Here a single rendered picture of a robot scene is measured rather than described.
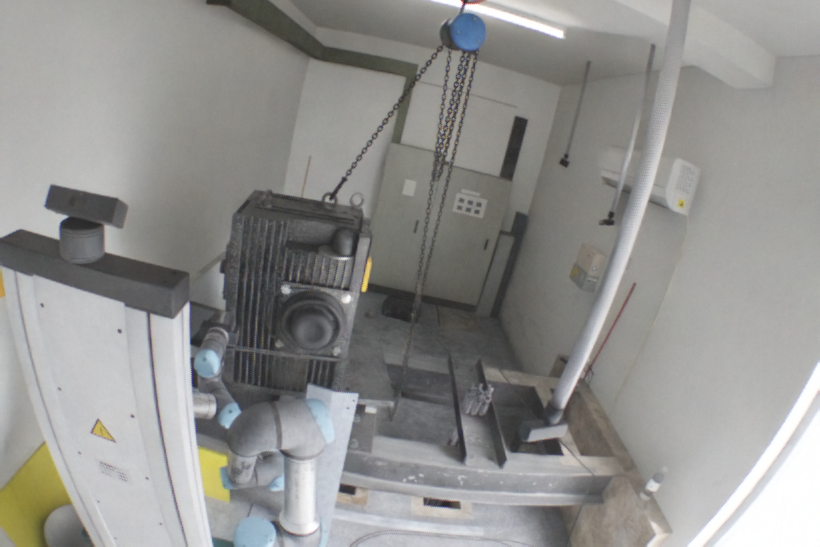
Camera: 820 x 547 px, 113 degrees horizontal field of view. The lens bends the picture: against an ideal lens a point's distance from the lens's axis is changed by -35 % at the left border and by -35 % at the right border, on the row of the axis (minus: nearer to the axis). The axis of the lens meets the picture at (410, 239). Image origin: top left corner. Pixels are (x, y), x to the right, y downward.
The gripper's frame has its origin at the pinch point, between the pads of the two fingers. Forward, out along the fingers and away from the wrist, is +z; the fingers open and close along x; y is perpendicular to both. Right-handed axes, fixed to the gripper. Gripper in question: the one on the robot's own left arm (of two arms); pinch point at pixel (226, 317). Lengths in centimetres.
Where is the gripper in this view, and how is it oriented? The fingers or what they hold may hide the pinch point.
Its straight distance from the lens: 153.9
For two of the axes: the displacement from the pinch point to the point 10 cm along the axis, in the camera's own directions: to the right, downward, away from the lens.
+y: 2.3, -9.3, -2.7
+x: -9.6, -1.6, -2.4
